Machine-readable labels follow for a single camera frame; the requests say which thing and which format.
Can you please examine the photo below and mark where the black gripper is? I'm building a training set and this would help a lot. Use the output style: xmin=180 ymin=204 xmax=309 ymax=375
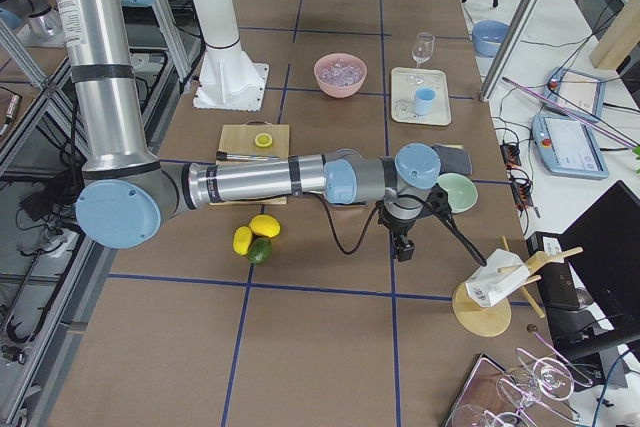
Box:
xmin=377 ymin=201 xmax=415 ymax=262

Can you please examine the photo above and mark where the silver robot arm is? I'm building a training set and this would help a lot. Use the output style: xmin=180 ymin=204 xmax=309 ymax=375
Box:
xmin=56 ymin=0 xmax=441 ymax=249

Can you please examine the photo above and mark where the wooden cup rack stand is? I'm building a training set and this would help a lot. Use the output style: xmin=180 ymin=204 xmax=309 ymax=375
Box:
xmin=452 ymin=238 xmax=583 ymax=337

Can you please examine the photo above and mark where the light blue cup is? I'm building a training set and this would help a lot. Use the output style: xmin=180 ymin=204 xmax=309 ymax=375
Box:
xmin=413 ymin=87 xmax=436 ymax=116

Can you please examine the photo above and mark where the pink bowl of ice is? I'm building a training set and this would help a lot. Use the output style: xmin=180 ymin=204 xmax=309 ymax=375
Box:
xmin=313 ymin=53 xmax=368 ymax=98

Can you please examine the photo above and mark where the green ceramic bowl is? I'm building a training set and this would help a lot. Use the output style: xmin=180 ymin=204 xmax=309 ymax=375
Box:
xmin=437 ymin=173 xmax=479 ymax=214

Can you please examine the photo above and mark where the grey folded cloth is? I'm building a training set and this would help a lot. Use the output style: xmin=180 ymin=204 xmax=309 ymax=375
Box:
xmin=432 ymin=144 xmax=473 ymax=176

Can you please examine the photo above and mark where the white carton on rack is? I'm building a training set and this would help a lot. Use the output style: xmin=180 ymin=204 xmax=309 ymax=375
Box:
xmin=464 ymin=249 xmax=530 ymax=308

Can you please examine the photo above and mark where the yellow lemon upper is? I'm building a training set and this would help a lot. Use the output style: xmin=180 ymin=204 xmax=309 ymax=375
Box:
xmin=249 ymin=214 xmax=281 ymax=238

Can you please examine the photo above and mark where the yellow lemon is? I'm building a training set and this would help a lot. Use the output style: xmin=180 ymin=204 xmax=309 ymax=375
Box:
xmin=232 ymin=226 xmax=254 ymax=256
xmin=249 ymin=214 xmax=281 ymax=238

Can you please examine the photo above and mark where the green lime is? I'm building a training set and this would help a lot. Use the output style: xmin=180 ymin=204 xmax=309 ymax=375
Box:
xmin=247 ymin=237 xmax=272 ymax=264

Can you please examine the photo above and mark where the yellow lemon left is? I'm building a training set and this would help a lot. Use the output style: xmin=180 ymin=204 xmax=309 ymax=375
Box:
xmin=232 ymin=226 xmax=254 ymax=256

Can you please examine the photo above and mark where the cream bear serving tray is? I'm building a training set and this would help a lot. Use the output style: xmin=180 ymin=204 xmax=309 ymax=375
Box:
xmin=391 ymin=67 xmax=451 ymax=126

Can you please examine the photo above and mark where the half lemon slice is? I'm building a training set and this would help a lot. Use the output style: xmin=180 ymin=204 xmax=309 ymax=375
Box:
xmin=254 ymin=132 xmax=274 ymax=149

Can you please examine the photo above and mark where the black monitor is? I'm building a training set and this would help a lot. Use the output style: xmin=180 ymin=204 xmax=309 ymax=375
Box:
xmin=527 ymin=180 xmax=639 ymax=360

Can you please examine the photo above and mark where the near teach pendant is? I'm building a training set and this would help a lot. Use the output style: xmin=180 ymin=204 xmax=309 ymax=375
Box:
xmin=531 ymin=114 xmax=609 ymax=180

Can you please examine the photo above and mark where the teach pendant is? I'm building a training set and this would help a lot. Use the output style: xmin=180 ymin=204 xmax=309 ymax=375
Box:
xmin=543 ymin=68 xmax=606 ymax=121
xmin=531 ymin=114 xmax=609 ymax=180

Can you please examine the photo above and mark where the steel cylinder muddler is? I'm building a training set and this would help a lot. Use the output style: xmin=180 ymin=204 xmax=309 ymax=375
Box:
xmin=216 ymin=151 xmax=279 ymax=162

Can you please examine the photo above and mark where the clear wine glass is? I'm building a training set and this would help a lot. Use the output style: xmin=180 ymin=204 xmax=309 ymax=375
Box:
xmin=407 ymin=32 xmax=436 ymax=85

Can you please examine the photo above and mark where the blue bowl on side table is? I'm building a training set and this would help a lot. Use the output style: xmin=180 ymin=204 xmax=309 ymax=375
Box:
xmin=471 ymin=20 xmax=509 ymax=58

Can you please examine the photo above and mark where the far teach pendant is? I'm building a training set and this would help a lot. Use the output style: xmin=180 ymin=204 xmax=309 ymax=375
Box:
xmin=543 ymin=68 xmax=606 ymax=121

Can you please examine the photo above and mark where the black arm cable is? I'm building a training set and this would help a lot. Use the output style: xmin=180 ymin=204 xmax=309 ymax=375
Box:
xmin=319 ymin=186 xmax=489 ymax=268

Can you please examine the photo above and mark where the glass stemware near camera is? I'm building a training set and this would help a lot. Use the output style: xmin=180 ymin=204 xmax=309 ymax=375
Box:
xmin=443 ymin=324 xmax=593 ymax=426

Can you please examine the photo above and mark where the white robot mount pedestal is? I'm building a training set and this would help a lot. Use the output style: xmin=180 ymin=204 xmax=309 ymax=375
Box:
xmin=193 ymin=0 xmax=269 ymax=112

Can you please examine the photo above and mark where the aluminium frame post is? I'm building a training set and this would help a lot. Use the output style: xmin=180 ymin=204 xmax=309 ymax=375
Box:
xmin=479 ymin=0 xmax=539 ymax=102

